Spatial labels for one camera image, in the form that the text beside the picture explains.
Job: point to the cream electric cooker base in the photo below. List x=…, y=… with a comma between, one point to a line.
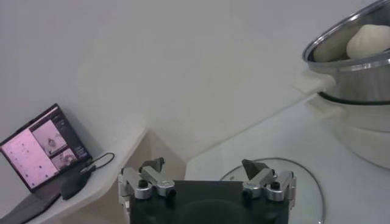
x=365, y=137

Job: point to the dark open laptop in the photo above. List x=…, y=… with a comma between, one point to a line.
x=30, y=158

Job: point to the black computer mouse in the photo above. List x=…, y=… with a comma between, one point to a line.
x=74, y=182

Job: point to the white steamed baozi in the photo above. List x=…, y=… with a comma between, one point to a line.
x=368, y=41

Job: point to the stainless steel steamer basket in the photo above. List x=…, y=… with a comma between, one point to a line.
x=359, y=82

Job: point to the white side desk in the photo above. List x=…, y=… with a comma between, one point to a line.
x=122, y=152

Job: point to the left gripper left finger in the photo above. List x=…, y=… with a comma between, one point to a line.
x=155, y=179

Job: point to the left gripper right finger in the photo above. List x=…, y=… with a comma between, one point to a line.
x=262, y=178

